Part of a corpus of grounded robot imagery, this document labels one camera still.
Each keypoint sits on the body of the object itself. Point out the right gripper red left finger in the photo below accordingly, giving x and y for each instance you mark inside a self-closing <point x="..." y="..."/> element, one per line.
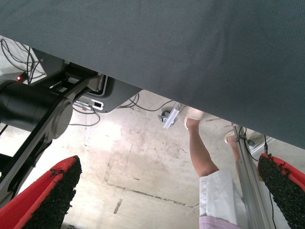
<point x="35" y="202"/>

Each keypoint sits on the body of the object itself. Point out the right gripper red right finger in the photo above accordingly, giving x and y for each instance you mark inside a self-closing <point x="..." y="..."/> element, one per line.
<point x="290" y="195"/>

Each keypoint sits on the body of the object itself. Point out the bare person leg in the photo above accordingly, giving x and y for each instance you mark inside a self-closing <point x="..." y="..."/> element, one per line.
<point x="234" y="150"/>
<point x="201" y="152"/>

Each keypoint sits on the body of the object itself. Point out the pink garment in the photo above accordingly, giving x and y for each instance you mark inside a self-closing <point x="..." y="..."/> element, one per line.
<point x="214" y="224"/>

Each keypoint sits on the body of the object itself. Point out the white shoe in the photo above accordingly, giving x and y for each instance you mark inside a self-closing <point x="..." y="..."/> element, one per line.
<point x="229" y="136"/>
<point x="194" y="113"/>

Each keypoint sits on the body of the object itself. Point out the red indicator light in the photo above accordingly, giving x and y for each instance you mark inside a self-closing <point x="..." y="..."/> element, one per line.
<point x="18" y="78"/>

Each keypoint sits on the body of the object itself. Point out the grey base cover panel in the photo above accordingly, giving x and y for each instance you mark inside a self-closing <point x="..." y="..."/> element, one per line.
<point x="124" y="91"/>

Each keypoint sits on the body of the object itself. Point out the short aluminium profile bar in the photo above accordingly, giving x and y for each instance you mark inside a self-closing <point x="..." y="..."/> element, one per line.
<point x="171" y="117"/>

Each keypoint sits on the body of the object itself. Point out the grey caster wheel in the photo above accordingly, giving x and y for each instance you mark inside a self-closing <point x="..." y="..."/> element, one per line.
<point x="164" y="117"/>

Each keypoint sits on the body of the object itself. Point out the dark grey table cloth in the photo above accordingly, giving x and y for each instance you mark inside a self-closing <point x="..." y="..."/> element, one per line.
<point x="166" y="35"/>

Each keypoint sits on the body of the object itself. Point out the aluminium profile post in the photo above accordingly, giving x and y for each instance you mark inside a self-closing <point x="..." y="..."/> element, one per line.
<point x="252" y="186"/>

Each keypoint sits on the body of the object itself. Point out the aluminium profile rail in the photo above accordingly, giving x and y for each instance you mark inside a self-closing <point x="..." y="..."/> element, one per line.
<point x="258" y="145"/>

